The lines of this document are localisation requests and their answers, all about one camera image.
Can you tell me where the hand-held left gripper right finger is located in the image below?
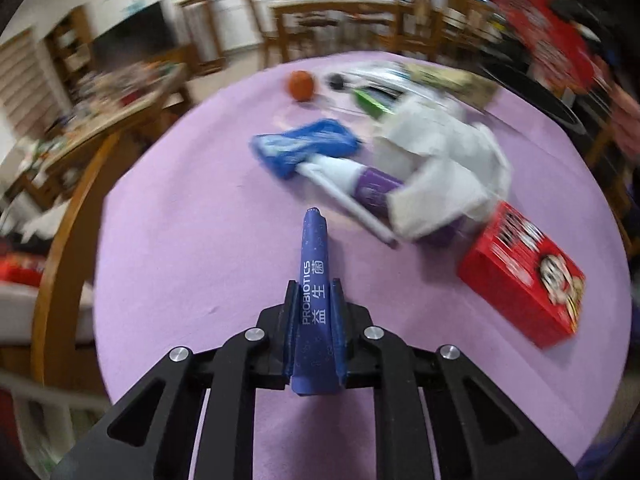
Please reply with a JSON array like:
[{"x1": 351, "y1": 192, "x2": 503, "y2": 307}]
[{"x1": 332, "y1": 280, "x2": 581, "y2": 480}]

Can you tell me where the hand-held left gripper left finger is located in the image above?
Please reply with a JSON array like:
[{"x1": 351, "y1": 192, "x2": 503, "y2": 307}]
[{"x1": 50, "y1": 280, "x2": 297, "y2": 480}]

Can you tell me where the blue stick sachet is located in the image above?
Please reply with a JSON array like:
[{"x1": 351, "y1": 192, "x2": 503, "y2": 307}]
[{"x1": 289, "y1": 206, "x2": 346, "y2": 397}]

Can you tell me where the white bottle with purple label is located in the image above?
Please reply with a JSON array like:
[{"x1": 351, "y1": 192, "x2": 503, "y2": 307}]
[{"x1": 300, "y1": 155, "x2": 466, "y2": 248}]

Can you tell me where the red printed carton box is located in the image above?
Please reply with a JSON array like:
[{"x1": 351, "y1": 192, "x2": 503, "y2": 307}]
[{"x1": 457, "y1": 201, "x2": 586, "y2": 350}]

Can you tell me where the blue plastic packet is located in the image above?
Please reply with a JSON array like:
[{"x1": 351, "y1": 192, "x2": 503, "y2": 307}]
[{"x1": 250, "y1": 118, "x2": 363, "y2": 181}]

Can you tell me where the white tissue paper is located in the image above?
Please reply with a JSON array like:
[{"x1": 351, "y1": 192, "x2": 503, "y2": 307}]
[{"x1": 375, "y1": 100, "x2": 513, "y2": 241}]

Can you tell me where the green packet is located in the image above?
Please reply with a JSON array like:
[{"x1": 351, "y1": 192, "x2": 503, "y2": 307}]
[{"x1": 352, "y1": 89, "x2": 396, "y2": 116}]

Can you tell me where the orange fruit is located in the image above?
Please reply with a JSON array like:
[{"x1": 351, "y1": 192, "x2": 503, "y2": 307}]
[{"x1": 289, "y1": 70, "x2": 316, "y2": 102}]

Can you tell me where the clear plastic bag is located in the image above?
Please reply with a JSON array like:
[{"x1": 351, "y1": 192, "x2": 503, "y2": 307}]
[{"x1": 325, "y1": 60, "x2": 453, "y2": 118}]

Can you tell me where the beige printed packet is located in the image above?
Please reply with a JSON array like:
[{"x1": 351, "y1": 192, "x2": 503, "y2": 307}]
[{"x1": 405, "y1": 62, "x2": 501, "y2": 111}]

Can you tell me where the black bin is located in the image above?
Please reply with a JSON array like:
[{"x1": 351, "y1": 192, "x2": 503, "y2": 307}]
[{"x1": 480, "y1": 60, "x2": 586, "y2": 133}]

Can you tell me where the purple tablecloth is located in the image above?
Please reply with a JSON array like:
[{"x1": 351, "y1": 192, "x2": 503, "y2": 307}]
[{"x1": 92, "y1": 50, "x2": 631, "y2": 480}]

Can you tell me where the wooden coffee table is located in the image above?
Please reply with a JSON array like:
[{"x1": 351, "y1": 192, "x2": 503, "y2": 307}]
[{"x1": 30, "y1": 62, "x2": 193, "y2": 201}]

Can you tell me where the pile of small items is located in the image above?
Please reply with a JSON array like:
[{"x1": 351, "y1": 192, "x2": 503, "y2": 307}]
[{"x1": 50, "y1": 60, "x2": 181, "y2": 126}]

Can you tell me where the tall wooden stand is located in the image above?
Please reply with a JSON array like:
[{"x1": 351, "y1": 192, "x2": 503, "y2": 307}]
[{"x1": 177, "y1": 0, "x2": 226, "y2": 76}]

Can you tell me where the wooden dining table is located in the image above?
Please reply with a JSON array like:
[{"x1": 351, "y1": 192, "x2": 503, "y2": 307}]
[{"x1": 267, "y1": 0, "x2": 401, "y2": 63}]

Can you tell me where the black television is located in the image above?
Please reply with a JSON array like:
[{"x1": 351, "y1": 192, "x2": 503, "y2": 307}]
[{"x1": 92, "y1": 0, "x2": 176, "y2": 63}]

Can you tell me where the wooden bookshelf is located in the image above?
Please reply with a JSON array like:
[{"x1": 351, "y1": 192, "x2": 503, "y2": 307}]
[{"x1": 45, "y1": 7, "x2": 96, "y2": 91}]

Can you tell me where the red printed bag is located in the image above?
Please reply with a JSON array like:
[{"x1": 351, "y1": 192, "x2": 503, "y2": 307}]
[{"x1": 487, "y1": 0, "x2": 606, "y2": 101}]

